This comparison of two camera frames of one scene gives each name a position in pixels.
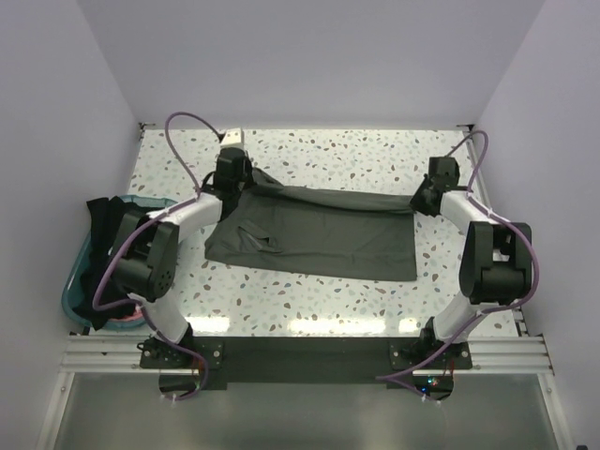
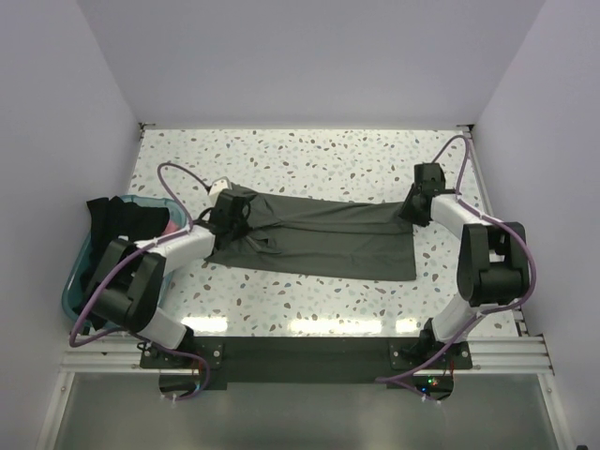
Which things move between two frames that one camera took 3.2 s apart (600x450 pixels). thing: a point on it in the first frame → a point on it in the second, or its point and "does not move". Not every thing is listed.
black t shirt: [105, 216] does not move
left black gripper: [247, 167] → [242, 228]
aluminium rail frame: [517, 354] does not move
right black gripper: [415, 202] → [406, 212]
